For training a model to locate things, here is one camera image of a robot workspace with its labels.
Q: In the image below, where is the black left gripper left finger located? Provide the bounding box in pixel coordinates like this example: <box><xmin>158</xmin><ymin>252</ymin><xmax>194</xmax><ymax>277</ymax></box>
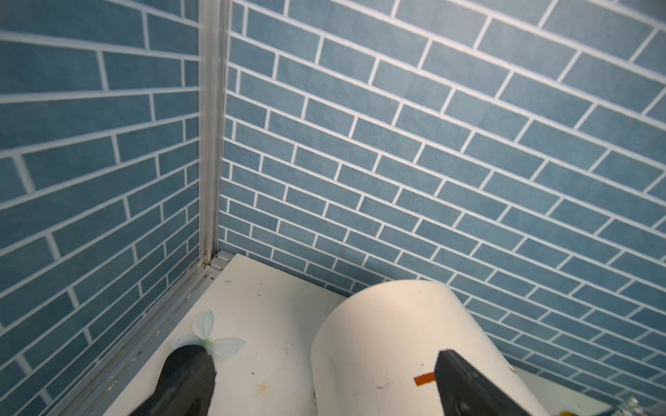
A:
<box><xmin>131</xmin><ymin>345</ymin><xmax>217</xmax><ymax>416</ymax></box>

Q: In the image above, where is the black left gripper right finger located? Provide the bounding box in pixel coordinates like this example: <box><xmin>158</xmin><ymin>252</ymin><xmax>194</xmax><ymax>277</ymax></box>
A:
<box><xmin>434</xmin><ymin>349</ymin><xmax>529</xmax><ymax>416</ymax></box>

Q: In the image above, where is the white round drawer cabinet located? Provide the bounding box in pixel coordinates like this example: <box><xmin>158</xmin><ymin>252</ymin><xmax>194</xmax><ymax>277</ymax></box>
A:
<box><xmin>310</xmin><ymin>281</ymin><xmax>546</xmax><ymax>415</ymax></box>

